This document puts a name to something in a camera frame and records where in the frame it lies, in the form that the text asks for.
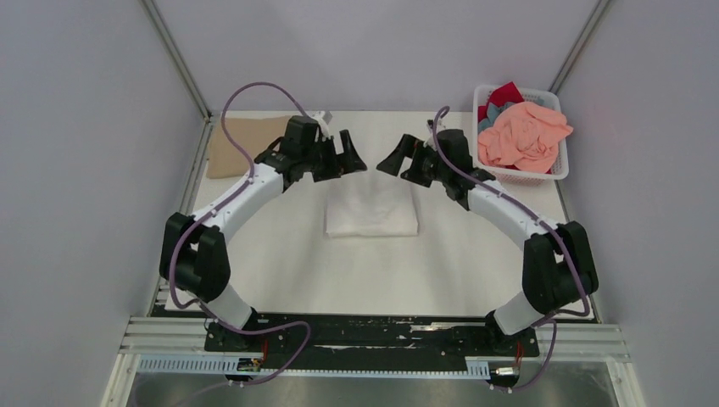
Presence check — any aluminium table edge rail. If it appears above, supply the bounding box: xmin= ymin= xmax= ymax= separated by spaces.
xmin=101 ymin=114 xmax=220 ymax=407

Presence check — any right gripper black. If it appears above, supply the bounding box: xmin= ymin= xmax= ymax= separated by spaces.
xmin=377 ymin=134 xmax=449 ymax=188

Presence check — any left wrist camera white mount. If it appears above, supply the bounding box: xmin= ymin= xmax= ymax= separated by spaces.
xmin=311 ymin=110 xmax=332 ymax=138

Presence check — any white t shirt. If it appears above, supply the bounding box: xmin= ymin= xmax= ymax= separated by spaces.
xmin=325 ymin=170 xmax=420 ymax=238

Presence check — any white slotted cable duct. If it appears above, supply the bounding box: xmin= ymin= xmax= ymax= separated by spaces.
xmin=136 ymin=355 xmax=490 ymax=380

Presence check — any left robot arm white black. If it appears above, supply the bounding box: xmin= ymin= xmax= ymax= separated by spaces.
xmin=159 ymin=115 xmax=367 ymax=351

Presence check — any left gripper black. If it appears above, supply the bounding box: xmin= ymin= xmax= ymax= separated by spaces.
xmin=301 ymin=130 xmax=366 ymax=183

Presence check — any crumpled salmon pink t shirt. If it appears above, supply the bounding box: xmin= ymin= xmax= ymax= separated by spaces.
xmin=477 ymin=102 xmax=573 ymax=174

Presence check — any left aluminium frame post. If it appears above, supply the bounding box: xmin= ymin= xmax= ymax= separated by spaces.
xmin=139 ymin=0 xmax=212 ymax=123

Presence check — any right aluminium frame post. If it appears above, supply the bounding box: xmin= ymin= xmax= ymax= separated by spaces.
xmin=549 ymin=0 xmax=614 ymax=94

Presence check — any grey blue t shirt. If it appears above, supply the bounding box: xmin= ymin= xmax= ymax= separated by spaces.
xmin=477 ymin=102 xmax=514 ymax=133

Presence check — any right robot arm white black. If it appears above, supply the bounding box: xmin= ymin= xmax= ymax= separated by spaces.
xmin=376 ymin=129 xmax=599 ymax=354

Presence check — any red t shirt in basket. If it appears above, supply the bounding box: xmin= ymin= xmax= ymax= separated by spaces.
xmin=477 ymin=81 xmax=525 ymax=121

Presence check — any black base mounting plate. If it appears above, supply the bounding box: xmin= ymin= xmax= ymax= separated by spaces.
xmin=204 ymin=313 xmax=539 ymax=372

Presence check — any aluminium frame post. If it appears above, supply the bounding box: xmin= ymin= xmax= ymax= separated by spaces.
xmin=139 ymin=0 xmax=212 ymax=123
xmin=549 ymin=0 xmax=614 ymax=94

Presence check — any folded tan t shirt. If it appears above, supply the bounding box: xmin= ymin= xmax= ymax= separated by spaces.
xmin=206 ymin=115 xmax=293 ymax=180

